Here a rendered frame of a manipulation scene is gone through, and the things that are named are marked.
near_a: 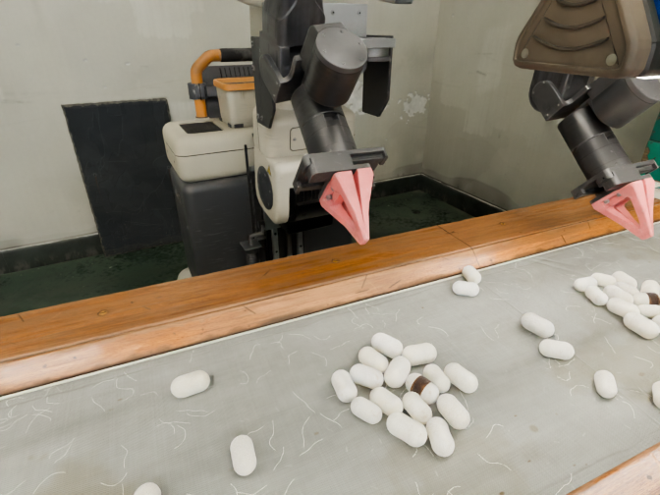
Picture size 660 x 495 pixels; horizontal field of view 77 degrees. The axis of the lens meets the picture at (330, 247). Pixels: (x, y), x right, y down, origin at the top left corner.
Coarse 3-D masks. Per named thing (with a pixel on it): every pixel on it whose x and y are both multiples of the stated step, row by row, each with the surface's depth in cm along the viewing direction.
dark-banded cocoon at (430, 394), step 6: (408, 378) 41; (414, 378) 41; (408, 384) 41; (432, 384) 40; (426, 390) 40; (432, 390) 40; (438, 390) 40; (420, 396) 40; (426, 396) 39; (432, 396) 39; (438, 396) 40; (426, 402) 40; (432, 402) 40
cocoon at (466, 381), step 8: (448, 368) 42; (456, 368) 42; (464, 368) 42; (448, 376) 42; (456, 376) 41; (464, 376) 41; (472, 376) 41; (456, 384) 41; (464, 384) 41; (472, 384) 41
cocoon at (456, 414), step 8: (440, 400) 39; (448, 400) 38; (456, 400) 38; (440, 408) 38; (448, 408) 38; (456, 408) 38; (464, 408) 38; (448, 416) 38; (456, 416) 37; (464, 416) 37; (456, 424) 37; (464, 424) 37
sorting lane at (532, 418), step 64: (576, 256) 66; (640, 256) 66; (320, 320) 52; (384, 320) 52; (448, 320) 52; (512, 320) 52; (576, 320) 52; (64, 384) 43; (128, 384) 43; (256, 384) 43; (320, 384) 43; (384, 384) 43; (512, 384) 43; (576, 384) 43; (640, 384) 43; (0, 448) 36; (64, 448) 36; (128, 448) 36; (192, 448) 36; (256, 448) 36; (320, 448) 36; (384, 448) 36; (512, 448) 36; (576, 448) 36; (640, 448) 36
